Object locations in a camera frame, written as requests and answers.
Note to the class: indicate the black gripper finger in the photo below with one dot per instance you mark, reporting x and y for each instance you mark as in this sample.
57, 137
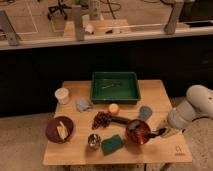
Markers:
154, 135

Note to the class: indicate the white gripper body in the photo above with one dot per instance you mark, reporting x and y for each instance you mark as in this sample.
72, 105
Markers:
170, 128

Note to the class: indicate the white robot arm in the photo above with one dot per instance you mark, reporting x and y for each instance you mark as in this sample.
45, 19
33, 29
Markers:
198, 100

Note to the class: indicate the red bowl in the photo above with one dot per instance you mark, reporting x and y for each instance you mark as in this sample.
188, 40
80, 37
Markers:
137, 131

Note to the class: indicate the dark green cucumber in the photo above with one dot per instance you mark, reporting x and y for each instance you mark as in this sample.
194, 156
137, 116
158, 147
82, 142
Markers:
120, 120

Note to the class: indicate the green sponge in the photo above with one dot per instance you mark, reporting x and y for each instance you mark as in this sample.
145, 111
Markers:
111, 144

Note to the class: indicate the orange fruit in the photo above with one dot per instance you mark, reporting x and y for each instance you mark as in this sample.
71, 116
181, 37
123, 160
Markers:
114, 108

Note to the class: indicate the dark grape bunch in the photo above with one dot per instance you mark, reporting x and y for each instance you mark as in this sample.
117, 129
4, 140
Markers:
102, 119

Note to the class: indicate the metal utensil in tray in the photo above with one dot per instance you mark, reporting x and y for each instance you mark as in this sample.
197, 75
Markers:
111, 85

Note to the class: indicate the small metal cup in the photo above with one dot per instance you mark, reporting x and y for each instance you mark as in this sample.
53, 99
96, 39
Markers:
94, 141

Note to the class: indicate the green plastic tray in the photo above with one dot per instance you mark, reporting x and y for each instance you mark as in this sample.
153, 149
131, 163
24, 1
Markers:
127, 93

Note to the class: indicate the wooden table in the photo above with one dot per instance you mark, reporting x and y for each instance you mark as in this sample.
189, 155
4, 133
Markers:
158, 150

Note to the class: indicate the blue crumpled cloth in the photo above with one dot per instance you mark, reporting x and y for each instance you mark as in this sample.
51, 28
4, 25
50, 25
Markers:
83, 104

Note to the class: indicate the yellow banana piece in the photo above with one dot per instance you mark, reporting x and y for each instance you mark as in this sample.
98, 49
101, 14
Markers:
62, 131

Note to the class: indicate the white cup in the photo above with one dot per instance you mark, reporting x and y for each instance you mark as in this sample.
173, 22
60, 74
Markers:
62, 95

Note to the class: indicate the dark maroon plate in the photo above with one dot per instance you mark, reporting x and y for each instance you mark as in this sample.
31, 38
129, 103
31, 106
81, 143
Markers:
52, 133

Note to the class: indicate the black office chair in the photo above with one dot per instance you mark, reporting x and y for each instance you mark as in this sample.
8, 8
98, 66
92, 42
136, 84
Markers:
61, 7

